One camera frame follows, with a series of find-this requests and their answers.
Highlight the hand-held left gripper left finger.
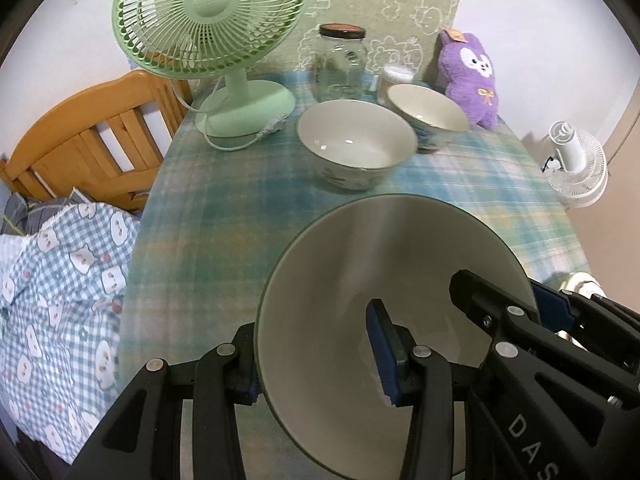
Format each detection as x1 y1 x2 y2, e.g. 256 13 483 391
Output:
64 322 260 480

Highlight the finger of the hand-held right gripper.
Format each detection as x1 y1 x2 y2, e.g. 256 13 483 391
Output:
449 269 543 361
529 280 640 356

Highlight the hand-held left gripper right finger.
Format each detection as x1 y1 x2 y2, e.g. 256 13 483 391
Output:
366 298 453 480

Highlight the cream ceramic bowl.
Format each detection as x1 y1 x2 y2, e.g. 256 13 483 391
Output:
387 83 470 151
254 193 539 480
297 99 419 191

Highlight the white clip fan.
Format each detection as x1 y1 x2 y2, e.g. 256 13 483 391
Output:
541 120 609 207

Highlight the blue checked bear blanket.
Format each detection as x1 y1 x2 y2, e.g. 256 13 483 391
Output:
0 202 144 464

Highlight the purple plush rabbit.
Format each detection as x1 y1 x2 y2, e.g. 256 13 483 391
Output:
438 29 500 130

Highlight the grey cloth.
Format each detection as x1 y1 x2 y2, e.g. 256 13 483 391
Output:
0 191 97 237

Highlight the wooden bed headboard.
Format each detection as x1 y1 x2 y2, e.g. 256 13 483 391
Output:
0 69 194 214

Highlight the glass jar with dark lid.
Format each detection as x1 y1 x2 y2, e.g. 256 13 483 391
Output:
312 23 369 104

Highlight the green patterned board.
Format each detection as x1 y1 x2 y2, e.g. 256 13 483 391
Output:
292 0 464 84

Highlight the green desk fan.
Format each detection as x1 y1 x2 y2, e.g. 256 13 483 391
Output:
112 0 307 137

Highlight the beige door frame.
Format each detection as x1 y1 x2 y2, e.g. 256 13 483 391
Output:
570 55 640 311

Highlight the white fan cable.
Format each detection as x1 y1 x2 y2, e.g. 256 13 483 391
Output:
171 80 289 152

